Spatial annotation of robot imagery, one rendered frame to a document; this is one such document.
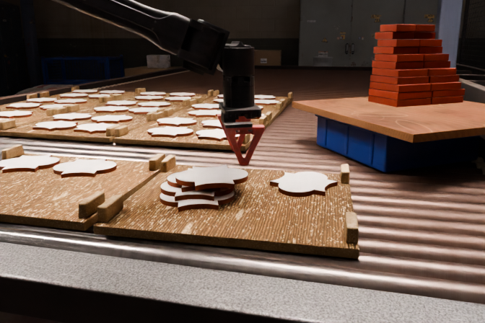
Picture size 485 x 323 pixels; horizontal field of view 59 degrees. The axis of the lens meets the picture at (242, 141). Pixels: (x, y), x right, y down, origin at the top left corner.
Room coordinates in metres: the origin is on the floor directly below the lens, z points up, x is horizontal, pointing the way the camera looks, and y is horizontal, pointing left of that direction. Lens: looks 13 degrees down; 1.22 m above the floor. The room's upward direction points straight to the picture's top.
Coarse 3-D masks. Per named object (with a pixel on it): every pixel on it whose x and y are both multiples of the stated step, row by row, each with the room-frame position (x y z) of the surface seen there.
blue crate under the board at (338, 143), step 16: (320, 128) 1.19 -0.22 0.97; (336, 128) 1.12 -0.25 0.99; (352, 128) 1.06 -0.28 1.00; (320, 144) 1.19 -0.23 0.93; (336, 144) 1.12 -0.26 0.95; (352, 144) 1.05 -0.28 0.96; (368, 144) 1.00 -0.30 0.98; (384, 144) 0.95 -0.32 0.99; (400, 144) 0.95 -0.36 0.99; (416, 144) 0.97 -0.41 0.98; (432, 144) 0.99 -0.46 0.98; (448, 144) 1.01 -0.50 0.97; (464, 144) 1.03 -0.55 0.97; (368, 160) 0.99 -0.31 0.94; (384, 160) 0.94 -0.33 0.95; (400, 160) 0.95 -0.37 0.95; (416, 160) 0.97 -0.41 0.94; (432, 160) 0.99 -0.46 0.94; (448, 160) 1.01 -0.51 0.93; (464, 160) 1.03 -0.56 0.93
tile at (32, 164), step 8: (8, 160) 0.96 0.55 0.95; (16, 160) 0.96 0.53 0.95; (24, 160) 0.96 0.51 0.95; (32, 160) 0.96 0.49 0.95; (40, 160) 0.96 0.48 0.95; (48, 160) 0.96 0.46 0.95; (56, 160) 0.96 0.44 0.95; (0, 168) 0.92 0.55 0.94; (8, 168) 0.90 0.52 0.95; (16, 168) 0.91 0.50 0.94; (24, 168) 0.91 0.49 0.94; (32, 168) 0.90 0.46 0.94; (40, 168) 0.92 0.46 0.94
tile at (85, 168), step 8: (80, 160) 0.96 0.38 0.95; (88, 160) 0.96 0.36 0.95; (96, 160) 0.96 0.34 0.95; (104, 160) 0.96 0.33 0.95; (56, 168) 0.90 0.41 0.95; (64, 168) 0.90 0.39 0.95; (72, 168) 0.90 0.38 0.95; (80, 168) 0.90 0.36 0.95; (88, 168) 0.90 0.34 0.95; (96, 168) 0.90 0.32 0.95; (104, 168) 0.90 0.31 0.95; (112, 168) 0.91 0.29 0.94; (64, 176) 0.86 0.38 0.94; (72, 176) 0.87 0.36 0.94; (80, 176) 0.87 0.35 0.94; (88, 176) 0.87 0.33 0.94
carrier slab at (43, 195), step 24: (48, 168) 0.93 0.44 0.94; (120, 168) 0.93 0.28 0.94; (144, 168) 0.93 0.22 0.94; (0, 192) 0.78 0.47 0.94; (24, 192) 0.78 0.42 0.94; (48, 192) 0.78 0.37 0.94; (72, 192) 0.78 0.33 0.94; (96, 192) 0.78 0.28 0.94; (120, 192) 0.78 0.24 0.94; (0, 216) 0.67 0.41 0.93; (24, 216) 0.66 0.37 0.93; (48, 216) 0.66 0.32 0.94; (72, 216) 0.66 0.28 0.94; (96, 216) 0.67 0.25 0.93
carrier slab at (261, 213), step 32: (160, 192) 0.78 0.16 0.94; (256, 192) 0.78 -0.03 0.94; (96, 224) 0.63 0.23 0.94; (128, 224) 0.63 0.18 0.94; (160, 224) 0.63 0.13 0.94; (192, 224) 0.63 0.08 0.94; (224, 224) 0.63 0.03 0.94; (256, 224) 0.63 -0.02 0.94; (288, 224) 0.63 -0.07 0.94; (320, 224) 0.63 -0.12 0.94; (352, 256) 0.55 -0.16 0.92
